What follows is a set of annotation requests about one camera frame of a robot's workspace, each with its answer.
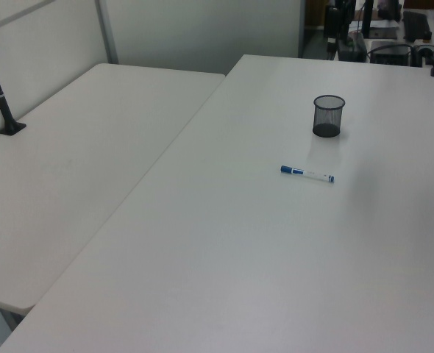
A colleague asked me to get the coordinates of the grey partition frame post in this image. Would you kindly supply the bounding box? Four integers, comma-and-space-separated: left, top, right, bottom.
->
94, 0, 119, 65

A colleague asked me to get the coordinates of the black monitor stand pole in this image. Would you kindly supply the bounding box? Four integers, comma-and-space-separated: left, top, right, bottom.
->
360, 0, 374, 38

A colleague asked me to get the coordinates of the black mesh pen cup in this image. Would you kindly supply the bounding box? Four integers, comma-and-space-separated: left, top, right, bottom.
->
311, 94, 346, 139

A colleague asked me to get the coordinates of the white paper sheet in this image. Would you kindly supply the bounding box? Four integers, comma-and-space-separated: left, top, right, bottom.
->
369, 18, 401, 30

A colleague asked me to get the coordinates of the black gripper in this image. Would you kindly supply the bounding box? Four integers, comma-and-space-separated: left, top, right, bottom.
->
325, 0, 357, 53

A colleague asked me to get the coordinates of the black electronics box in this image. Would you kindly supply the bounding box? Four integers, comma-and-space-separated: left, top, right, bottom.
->
369, 40, 413, 66

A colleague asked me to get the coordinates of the black keyboard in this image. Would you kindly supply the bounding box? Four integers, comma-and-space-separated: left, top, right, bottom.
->
402, 10, 433, 42

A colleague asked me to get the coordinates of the dark green box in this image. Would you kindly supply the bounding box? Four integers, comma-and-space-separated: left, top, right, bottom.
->
337, 32, 367, 62

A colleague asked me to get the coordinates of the black camera pole with base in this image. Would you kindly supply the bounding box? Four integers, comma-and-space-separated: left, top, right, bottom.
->
0, 32, 27, 137

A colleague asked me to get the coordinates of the blue and white marker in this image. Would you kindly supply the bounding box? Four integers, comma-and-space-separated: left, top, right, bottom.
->
280, 165, 336, 184

